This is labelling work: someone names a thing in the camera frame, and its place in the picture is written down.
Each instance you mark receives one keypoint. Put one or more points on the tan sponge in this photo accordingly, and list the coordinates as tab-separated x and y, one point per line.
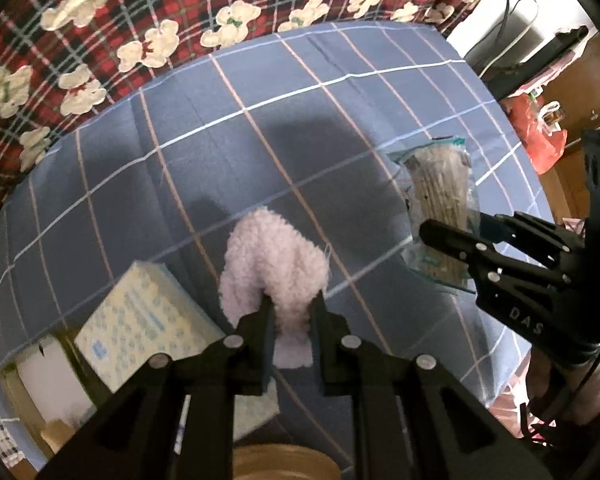
59	435

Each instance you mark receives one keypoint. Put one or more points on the orange plastic bag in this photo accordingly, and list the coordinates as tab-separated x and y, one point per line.
535	135

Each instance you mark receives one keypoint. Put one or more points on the gold rectangular tray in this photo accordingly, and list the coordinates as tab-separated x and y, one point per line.
13	390

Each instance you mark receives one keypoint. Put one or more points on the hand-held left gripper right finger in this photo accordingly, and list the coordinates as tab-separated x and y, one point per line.
316	340

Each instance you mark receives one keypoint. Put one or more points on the red plaid bear-print blanket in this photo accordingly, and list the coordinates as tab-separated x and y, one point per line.
79	60

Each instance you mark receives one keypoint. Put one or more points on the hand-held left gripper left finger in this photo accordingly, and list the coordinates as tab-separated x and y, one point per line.
269	340

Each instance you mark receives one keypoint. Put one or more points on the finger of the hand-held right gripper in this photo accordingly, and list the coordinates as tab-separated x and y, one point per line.
460	242
525	235

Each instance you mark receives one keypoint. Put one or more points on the cotton swab pack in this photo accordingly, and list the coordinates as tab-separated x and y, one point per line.
440	185

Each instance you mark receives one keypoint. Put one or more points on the pale blue-dotted tissue box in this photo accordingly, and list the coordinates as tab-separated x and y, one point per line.
139	320

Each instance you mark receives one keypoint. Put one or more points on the fluffy white cloth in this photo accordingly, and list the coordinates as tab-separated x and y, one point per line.
275	265

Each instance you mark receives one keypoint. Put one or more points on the white foam tray liner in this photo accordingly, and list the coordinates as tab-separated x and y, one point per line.
49	375

